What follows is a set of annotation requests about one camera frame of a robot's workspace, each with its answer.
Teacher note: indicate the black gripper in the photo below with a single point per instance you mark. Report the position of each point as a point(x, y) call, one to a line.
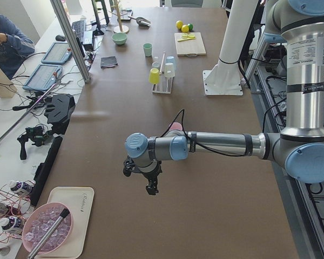
point(150, 176)

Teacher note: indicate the mint green cup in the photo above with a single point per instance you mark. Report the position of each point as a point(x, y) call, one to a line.
point(147, 47)

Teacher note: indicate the pink cup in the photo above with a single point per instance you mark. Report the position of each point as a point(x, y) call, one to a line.
point(176, 126)

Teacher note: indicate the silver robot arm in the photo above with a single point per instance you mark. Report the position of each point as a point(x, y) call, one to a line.
point(299, 147)

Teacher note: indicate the yellow cup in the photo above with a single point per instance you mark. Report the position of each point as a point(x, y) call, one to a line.
point(154, 76)

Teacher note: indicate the white cup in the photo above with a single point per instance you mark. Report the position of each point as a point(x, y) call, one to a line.
point(169, 70)

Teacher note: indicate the grey cup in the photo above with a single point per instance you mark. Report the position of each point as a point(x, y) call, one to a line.
point(155, 65)

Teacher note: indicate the light blue cup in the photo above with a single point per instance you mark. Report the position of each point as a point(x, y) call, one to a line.
point(171, 59)

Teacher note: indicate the beige tray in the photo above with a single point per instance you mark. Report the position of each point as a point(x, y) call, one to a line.
point(79, 201)

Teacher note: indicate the pink bowl with ice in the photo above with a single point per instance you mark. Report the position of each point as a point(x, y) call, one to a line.
point(40, 221)

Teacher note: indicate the grey folded cloth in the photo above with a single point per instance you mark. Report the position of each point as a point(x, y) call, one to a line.
point(110, 61)

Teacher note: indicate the wooden cutting board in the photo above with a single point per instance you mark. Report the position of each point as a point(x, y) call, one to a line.
point(191, 47)

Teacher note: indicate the mint green bowl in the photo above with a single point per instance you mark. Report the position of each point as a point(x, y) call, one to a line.
point(119, 38)

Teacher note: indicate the yellow plastic knife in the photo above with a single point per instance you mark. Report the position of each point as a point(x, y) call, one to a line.
point(185, 39)

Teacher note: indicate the teach pendant tablet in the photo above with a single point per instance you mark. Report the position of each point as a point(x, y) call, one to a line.
point(58, 54)
point(43, 77)

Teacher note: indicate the yellow lemon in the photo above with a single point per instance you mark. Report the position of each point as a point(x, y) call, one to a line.
point(179, 24)
point(185, 28)

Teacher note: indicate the metal scoop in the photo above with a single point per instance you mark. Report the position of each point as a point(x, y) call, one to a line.
point(141, 21)

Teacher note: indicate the wooden mug tree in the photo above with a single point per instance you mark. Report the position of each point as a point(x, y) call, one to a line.
point(117, 16)

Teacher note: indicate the black keyboard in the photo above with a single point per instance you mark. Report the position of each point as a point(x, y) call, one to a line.
point(79, 28)

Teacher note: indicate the person in blue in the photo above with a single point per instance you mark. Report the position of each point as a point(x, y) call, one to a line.
point(15, 47)

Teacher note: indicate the white wire cup holder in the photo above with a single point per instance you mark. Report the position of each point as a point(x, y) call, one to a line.
point(165, 84)

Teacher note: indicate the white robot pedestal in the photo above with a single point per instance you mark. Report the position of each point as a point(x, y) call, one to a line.
point(224, 79)

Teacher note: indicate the aluminium frame post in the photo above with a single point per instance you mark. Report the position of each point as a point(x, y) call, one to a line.
point(71, 38)

